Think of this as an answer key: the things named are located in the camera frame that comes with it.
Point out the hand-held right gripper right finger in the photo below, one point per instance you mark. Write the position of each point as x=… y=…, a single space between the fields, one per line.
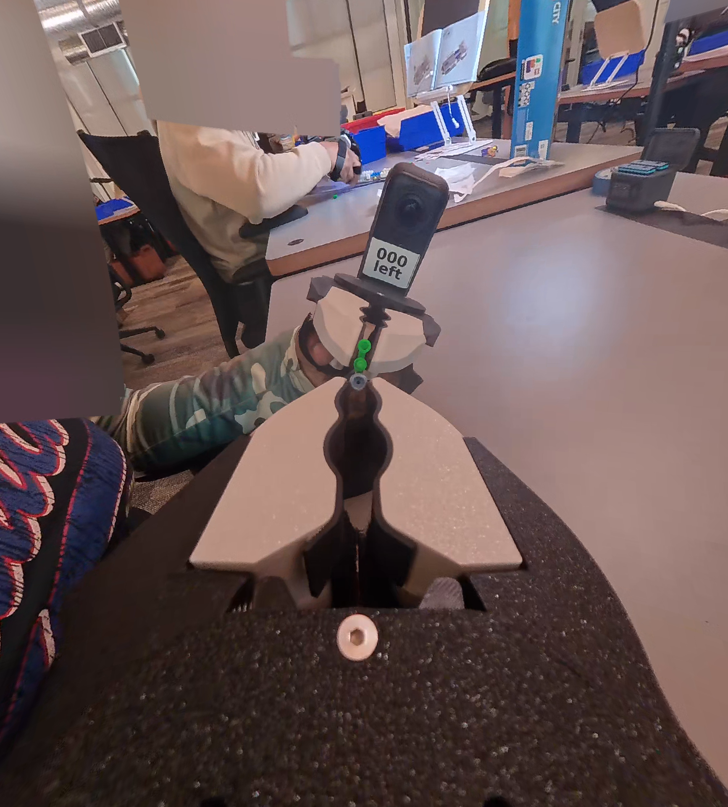
x=439 y=498

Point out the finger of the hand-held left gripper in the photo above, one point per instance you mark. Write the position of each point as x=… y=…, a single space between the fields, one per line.
x=405 y=340
x=335 y=321

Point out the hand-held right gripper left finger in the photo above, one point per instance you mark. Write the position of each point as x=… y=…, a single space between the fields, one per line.
x=275 y=498

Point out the green toy stem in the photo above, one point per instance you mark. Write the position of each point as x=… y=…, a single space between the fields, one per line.
x=361 y=356

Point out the person's left forearm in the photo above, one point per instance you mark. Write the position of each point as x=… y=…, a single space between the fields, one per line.
x=212 y=403

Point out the wood-edged grey desk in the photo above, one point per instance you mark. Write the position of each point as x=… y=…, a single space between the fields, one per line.
x=351 y=220

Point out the person's left hand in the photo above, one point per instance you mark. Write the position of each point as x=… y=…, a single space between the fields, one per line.
x=316 y=353

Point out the clear book stand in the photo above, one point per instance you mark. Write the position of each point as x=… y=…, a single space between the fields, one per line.
x=449 y=120

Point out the torn white paper bag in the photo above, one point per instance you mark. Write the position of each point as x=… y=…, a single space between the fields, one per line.
x=521 y=167

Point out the open instruction booklet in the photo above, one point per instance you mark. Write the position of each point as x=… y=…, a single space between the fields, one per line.
x=445 y=57

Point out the tall blue box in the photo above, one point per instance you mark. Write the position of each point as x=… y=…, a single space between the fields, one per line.
x=553 y=113

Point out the blue tape roll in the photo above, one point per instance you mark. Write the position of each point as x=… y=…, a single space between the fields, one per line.
x=603 y=183

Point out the black office chair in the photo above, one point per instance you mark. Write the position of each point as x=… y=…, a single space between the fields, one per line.
x=143 y=183

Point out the black battery charging case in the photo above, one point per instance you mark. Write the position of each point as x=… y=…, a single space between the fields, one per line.
x=647 y=183

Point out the blue red printed shirt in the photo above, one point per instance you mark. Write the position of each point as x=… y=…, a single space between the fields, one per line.
x=23 y=536

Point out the ceiling air vent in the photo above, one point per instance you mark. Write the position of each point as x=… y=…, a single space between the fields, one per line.
x=105 y=41

